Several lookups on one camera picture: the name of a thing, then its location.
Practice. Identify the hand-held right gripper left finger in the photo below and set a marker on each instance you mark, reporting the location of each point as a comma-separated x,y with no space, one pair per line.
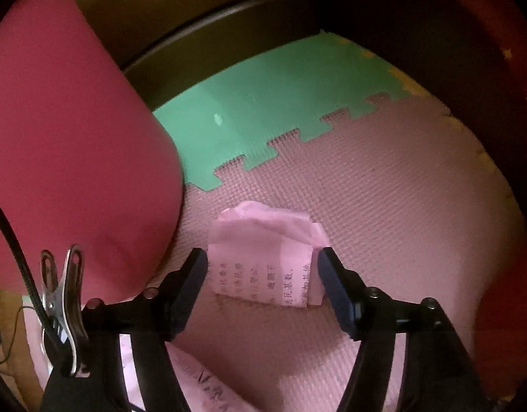
190,292

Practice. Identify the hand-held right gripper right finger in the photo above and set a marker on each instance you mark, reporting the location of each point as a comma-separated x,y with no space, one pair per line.
338,296

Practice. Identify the pink printed paper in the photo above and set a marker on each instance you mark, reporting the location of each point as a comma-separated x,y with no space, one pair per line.
263,249

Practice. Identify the pink plastic packet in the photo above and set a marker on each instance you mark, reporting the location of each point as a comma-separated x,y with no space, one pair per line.
203,377

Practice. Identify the red bucket with green rim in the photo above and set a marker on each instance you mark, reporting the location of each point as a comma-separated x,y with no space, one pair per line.
75,137

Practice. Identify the pink foam mat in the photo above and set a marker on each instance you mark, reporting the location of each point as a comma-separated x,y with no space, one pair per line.
396,223

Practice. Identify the metal spring clip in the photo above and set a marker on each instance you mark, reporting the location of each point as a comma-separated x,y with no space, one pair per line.
68,309

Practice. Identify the wooden wardrobe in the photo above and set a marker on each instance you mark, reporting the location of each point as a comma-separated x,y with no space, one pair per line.
10,352

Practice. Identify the green foam mat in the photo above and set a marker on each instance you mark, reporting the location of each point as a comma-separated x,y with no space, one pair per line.
267,103

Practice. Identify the dark wooden nightstand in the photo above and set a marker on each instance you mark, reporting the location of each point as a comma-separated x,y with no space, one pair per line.
182,8

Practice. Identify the red blanket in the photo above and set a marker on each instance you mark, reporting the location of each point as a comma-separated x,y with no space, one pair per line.
495,17

